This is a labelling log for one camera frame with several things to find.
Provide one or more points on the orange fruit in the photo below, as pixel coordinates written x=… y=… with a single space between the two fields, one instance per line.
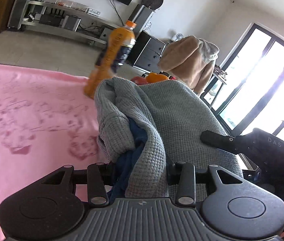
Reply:
x=157 y=77

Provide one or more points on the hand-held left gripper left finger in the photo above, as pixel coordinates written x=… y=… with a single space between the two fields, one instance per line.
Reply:
x=99 y=178

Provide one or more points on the beige fleece coat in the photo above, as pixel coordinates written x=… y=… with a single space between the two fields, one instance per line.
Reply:
x=187 y=62

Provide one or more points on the small white fan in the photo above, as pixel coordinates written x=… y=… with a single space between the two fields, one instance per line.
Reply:
x=179 y=36

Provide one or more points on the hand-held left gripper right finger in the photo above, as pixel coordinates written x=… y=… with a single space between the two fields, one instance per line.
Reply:
x=185 y=178

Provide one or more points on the light blue knit sweater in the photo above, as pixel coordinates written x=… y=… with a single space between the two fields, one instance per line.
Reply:
x=177 y=115

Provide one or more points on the small grey speaker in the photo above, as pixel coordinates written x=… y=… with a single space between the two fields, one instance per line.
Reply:
x=71 y=23

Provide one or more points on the dark round plate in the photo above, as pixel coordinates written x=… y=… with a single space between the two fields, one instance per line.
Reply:
x=153 y=0

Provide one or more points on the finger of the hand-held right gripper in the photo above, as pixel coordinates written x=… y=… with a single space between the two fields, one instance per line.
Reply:
x=217 y=140

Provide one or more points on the grey subwoofer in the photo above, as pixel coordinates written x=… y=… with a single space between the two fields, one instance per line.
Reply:
x=105 y=33

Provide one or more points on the black drawer cabinet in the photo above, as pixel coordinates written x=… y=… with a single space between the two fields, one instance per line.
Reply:
x=147 y=52

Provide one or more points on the pink blanket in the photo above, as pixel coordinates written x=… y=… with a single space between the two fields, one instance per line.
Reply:
x=31 y=143

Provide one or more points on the black receiver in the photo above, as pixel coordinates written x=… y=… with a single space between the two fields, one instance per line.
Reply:
x=50 y=20

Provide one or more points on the grey television stand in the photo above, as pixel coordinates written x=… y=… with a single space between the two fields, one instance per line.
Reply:
x=56 y=31

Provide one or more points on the orange juice bottle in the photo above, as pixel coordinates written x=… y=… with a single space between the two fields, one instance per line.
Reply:
x=114 y=47

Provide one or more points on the black framed glass door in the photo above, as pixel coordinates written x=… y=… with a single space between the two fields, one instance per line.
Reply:
x=257 y=80

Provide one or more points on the tall grey speaker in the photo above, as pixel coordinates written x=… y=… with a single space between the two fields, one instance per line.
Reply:
x=142 y=20
x=21 y=5

